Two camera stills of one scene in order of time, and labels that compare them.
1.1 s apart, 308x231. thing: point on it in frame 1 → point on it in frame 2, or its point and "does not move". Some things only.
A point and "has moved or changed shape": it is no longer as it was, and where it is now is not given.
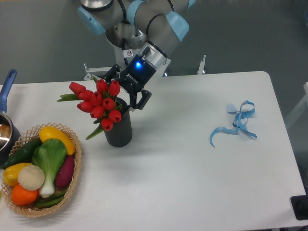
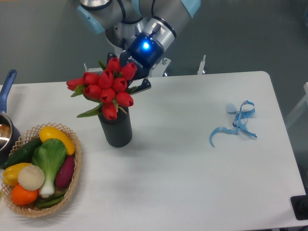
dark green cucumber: [23, 155] does not move
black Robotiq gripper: [138, 72] → [145, 51]
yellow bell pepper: [10, 173] does not move
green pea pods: [51, 200] does not move
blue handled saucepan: [9, 133] does not move
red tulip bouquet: [100, 104] has moved or changed shape
